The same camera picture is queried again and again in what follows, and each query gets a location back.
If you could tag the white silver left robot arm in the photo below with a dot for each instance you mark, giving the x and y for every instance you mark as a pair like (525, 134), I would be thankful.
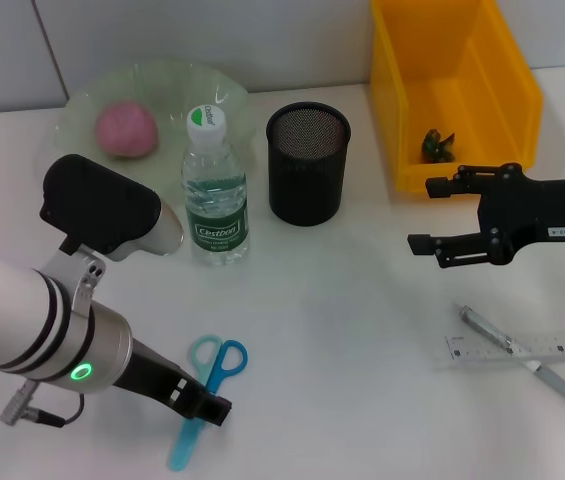
(12, 310)

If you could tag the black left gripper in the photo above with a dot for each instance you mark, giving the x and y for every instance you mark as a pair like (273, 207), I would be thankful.
(152, 372)

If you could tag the clear grey ballpoint pen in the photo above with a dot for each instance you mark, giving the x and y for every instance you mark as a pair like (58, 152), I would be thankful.
(562, 387)

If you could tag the blue and teal scissors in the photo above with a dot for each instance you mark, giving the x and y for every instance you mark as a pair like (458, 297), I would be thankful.
(224, 360)

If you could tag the green glass fruit plate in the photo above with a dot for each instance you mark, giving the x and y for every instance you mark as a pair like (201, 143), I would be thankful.
(172, 90)

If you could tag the clear plastic ruler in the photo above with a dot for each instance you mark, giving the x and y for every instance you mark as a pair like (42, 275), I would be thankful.
(562, 345)

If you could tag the pink peach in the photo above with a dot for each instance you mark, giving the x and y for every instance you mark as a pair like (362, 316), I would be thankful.
(124, 130)

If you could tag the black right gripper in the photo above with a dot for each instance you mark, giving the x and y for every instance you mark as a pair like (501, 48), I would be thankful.
(537, 210)

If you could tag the green plastic wrapper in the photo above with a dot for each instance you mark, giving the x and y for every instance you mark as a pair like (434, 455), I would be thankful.
(438, 147)

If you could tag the yellow plastic bin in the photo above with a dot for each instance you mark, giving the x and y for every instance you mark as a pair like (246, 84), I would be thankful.
(487, 75)

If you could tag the clear green-label water bottle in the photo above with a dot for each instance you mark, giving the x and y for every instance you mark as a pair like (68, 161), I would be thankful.
(217, 210)

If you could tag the black mesh pen holder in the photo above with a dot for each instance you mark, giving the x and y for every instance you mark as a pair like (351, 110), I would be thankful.
(307, 185)

